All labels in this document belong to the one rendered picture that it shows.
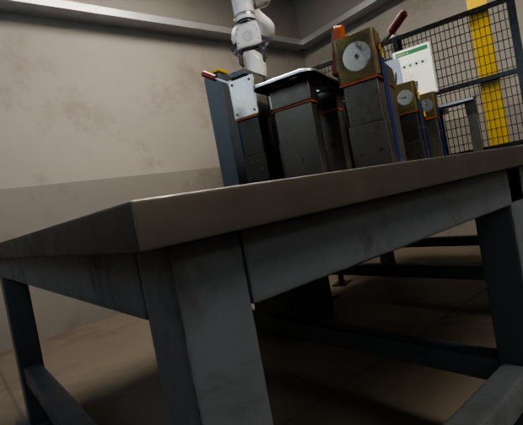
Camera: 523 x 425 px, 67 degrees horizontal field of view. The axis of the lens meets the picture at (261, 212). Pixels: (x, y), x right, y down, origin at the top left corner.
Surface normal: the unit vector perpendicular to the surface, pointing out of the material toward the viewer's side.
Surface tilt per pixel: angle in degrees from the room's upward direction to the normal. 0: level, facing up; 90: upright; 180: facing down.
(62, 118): 90
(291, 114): 90
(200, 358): 90
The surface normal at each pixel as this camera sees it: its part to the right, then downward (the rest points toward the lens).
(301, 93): -0.51, 0.11
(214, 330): 0.62, -0.09
